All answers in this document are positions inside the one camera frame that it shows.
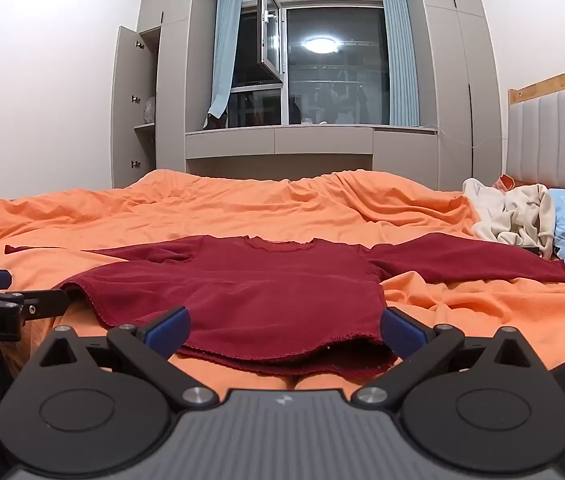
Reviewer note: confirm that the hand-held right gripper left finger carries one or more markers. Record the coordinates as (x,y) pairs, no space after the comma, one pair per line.
(168,332)

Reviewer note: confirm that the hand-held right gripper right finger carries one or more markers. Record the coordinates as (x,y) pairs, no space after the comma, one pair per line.
(402,334)

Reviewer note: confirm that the dark red shirt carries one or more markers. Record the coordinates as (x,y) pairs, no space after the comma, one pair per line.
(262,290)

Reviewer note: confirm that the orange bed sheet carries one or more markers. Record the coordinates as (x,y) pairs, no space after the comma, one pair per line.
(212,205)

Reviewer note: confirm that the cream garment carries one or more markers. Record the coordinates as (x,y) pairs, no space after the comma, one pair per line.
(507,217)

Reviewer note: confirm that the small orange cloth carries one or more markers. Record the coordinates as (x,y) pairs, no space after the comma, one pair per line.
(504,182)

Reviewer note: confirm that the dark object on sill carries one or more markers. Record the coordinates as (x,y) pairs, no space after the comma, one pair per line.
(215,121)

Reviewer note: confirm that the grey window seat cabinet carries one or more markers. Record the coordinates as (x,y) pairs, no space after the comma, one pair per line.
(282,147)

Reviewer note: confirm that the white object on shelf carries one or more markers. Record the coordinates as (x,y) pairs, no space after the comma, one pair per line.
(150,110)

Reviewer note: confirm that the grey padded headboard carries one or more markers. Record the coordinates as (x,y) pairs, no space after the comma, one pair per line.
(557,135)

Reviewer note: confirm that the grey wardrobe with open door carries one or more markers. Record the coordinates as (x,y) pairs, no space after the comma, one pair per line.
(172,75)

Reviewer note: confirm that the light blue curtain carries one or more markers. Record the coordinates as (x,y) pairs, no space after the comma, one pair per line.
(225,45)
(400,55)

